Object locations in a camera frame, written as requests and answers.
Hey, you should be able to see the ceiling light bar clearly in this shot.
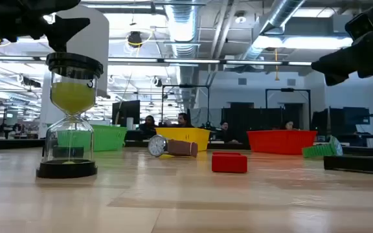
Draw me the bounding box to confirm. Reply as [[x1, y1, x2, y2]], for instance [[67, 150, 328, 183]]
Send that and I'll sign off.
[[0, 55, 313, 67]]

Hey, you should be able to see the grey partition panel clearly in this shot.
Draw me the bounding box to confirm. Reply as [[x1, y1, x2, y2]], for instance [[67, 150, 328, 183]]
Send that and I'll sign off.
[[189, 106, 223, 129]]

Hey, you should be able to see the silver ventilation duct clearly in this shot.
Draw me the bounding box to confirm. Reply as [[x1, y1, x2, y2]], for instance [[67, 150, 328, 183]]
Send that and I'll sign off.
[[164, 0, 203, 111], [243, 0, 307, 62]]

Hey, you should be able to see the red plastic basket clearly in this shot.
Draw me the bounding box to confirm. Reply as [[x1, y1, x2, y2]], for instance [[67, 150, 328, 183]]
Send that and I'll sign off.
[[246, 129, 318, 155]]

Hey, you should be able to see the small red box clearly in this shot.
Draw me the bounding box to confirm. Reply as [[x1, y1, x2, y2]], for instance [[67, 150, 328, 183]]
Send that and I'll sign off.
[[211, 151, 249, 174]]

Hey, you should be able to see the person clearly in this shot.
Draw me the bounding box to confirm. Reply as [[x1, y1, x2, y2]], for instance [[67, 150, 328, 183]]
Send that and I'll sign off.
[[282, 120, 299, 131], [173, 112, 194, 129], [217, 120, 239, 143], [139, 115, 157, 137]]

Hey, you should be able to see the yellow plastic basket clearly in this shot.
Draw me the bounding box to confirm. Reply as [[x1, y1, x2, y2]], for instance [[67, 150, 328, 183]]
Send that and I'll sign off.
[[155, 127, 211, 152]]

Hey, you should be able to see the black aluminium table frame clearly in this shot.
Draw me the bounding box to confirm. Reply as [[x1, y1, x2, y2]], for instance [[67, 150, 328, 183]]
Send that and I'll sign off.
[[0, 138, 373, 159]]

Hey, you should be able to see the green plastic basket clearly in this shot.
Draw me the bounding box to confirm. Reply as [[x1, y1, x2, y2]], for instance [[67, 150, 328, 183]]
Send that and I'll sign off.
[[47, 124, 128, 152]]

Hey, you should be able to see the yellow hanging cord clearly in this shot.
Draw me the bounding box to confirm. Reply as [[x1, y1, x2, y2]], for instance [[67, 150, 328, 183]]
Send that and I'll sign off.
[[273, 48, 280, 82]]

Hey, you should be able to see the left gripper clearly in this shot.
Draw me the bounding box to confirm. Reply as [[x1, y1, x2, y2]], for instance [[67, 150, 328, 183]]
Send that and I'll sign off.
[[0, 0, 91, 52]]

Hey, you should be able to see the brown strap wristwatch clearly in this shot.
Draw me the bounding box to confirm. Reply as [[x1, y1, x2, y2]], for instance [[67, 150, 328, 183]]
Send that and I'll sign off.
[[147, 134, 199, 159]]

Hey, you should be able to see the dark monitor on arm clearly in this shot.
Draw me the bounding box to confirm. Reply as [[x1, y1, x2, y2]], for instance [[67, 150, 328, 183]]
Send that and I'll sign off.
[[311, 106, 373, 143]]

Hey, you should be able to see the black partition screen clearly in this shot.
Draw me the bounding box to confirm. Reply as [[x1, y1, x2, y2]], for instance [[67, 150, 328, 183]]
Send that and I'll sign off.
[[221, 102, 311, 144]]

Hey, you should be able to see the black computer monitor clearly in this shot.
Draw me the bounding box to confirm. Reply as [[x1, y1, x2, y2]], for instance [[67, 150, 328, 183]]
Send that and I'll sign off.
[[111, 99, 141, 128]]

